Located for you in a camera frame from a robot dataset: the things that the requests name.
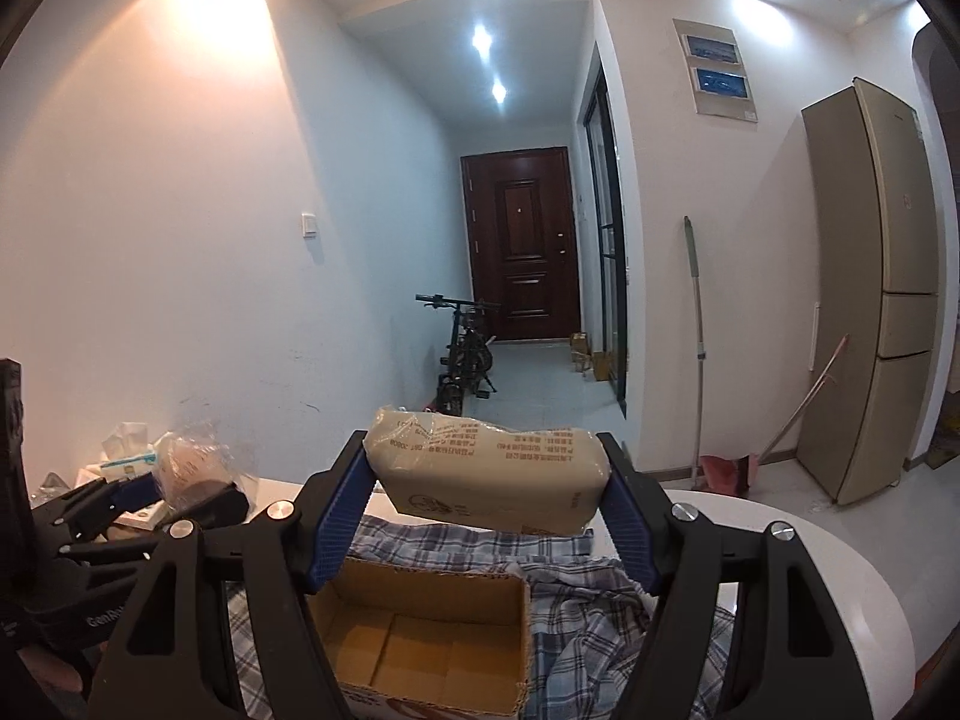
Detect beige refrigerator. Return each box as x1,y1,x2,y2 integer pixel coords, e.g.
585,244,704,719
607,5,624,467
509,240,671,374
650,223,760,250
795,77,943,507

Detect mop with metal handle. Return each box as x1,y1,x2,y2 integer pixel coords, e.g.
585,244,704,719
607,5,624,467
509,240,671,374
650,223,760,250
682,215,710,482

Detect blue plaid cloth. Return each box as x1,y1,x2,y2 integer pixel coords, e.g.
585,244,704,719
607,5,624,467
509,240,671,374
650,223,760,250
225,514,740,720

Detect grey electrical panel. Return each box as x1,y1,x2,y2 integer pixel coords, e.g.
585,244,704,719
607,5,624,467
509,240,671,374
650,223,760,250
673,18,759,122

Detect red dustpan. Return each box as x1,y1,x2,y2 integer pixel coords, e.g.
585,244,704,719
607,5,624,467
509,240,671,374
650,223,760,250
697,452,760,497

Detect dark red entrance door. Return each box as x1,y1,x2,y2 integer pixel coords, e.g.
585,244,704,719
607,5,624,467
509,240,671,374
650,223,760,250
460,148,582,342

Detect black framed glass door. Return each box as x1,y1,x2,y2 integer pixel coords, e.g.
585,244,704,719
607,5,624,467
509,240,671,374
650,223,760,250
580,45,629,400

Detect clear plastic bag brown contents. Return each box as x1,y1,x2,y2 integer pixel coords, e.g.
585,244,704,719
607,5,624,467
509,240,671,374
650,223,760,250
154,427,256,511

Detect beige tissue pack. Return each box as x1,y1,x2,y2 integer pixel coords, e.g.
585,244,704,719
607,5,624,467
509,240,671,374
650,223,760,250
362,405,614,537

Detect person's left hand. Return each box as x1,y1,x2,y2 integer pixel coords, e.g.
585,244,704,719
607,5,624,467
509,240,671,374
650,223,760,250
7,652,87,695

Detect black bicycle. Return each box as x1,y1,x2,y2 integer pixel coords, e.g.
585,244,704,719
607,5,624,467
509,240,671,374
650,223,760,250
415,292,501,415

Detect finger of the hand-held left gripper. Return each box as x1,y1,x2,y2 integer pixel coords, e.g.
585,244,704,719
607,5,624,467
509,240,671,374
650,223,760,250
30,474,164,541
60,493,250,567

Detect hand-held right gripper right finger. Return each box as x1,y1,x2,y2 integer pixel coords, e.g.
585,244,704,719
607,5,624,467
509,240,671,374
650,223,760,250
596,431,875,720

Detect cardboard box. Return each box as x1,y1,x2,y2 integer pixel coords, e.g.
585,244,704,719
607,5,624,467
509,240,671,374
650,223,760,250
306,555,533,720

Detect tissue box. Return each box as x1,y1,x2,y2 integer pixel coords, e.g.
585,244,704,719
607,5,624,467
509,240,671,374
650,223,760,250
97,424,162,482

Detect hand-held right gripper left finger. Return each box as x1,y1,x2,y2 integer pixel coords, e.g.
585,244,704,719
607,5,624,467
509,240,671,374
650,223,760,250
88,429,376,720

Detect cardboard boxes on floor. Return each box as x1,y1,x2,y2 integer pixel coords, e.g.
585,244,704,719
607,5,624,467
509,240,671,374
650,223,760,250
569,331,614,383

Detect broom with pink handle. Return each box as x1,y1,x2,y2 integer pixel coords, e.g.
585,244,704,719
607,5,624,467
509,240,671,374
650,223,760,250
752,334,850,497

